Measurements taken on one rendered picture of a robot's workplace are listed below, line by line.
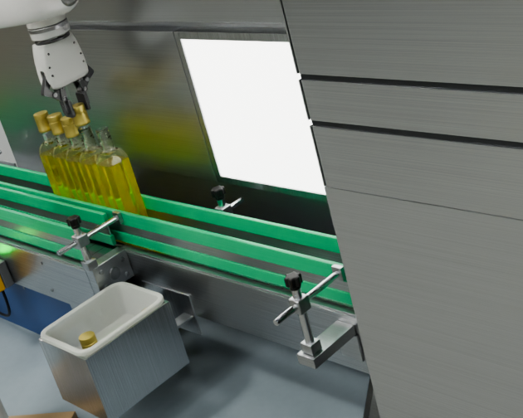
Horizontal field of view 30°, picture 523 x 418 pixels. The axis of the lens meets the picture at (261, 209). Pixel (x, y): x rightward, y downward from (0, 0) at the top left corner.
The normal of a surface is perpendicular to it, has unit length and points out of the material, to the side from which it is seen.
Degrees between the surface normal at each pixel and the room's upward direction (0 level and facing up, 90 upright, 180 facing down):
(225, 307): 90
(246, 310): 90
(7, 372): 0
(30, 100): 90
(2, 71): 90
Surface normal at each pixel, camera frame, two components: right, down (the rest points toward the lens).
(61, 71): 0.68, 0.22
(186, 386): -0.24, -0.88
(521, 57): -0.68, 0.46
